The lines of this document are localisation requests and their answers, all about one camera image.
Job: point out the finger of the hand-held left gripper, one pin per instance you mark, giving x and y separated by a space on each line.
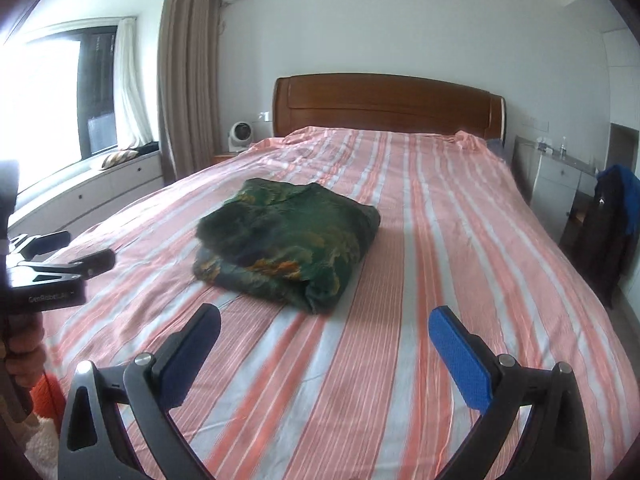
85 262
42 243

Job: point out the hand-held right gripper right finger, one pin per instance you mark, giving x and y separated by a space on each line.
457 360

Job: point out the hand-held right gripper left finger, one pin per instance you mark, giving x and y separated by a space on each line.
190 360

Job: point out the green printed jacket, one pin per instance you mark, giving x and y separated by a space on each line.
285 240

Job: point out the person's left hand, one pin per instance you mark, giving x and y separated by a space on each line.
27 355

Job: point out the white window seat cabinet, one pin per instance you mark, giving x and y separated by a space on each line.
100 190

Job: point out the bed with pink striped cover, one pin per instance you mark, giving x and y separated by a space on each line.
425 260

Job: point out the striped cushion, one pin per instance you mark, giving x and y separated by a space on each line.
120 158

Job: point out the black cushion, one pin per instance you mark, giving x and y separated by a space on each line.
147 148

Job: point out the window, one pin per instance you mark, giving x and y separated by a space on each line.
97 85

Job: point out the wooden nightstand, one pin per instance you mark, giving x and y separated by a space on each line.
222 158

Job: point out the black jacket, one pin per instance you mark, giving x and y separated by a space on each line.
600 250

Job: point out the white sheer curtain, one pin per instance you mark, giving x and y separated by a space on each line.
130 85

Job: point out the white dresser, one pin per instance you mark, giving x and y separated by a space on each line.
552 190

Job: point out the white round fan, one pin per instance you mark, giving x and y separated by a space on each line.
241 135

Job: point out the beige curtain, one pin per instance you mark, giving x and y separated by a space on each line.
190 85

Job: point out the grey pillow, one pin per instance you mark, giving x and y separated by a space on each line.
497 147

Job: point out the blue garment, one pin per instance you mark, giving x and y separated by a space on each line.
627 195

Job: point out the small clear bottle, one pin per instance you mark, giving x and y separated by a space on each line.
564 146

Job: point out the wooden headboard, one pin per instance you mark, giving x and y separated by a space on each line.
380 105

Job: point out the white wall socket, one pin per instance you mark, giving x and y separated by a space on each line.
266 115

